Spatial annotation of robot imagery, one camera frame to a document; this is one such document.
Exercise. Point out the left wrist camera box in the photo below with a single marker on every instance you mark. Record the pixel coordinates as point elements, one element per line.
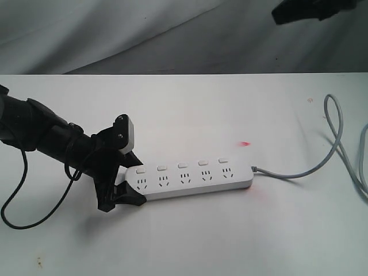
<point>123,134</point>

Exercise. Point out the grey backdrop cloth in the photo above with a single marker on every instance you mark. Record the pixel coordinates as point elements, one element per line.
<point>175,37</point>

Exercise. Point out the white five-outlet power strip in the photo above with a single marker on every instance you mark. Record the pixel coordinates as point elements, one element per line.
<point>187,178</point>

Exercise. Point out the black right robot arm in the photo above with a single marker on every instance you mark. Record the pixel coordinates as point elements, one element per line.
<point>327,9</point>

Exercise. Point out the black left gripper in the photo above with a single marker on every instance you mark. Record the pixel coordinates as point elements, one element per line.
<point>103,166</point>

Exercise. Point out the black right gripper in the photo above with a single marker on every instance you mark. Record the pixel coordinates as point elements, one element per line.
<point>293,10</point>

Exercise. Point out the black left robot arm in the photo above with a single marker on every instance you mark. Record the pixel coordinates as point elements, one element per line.
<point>31,126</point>

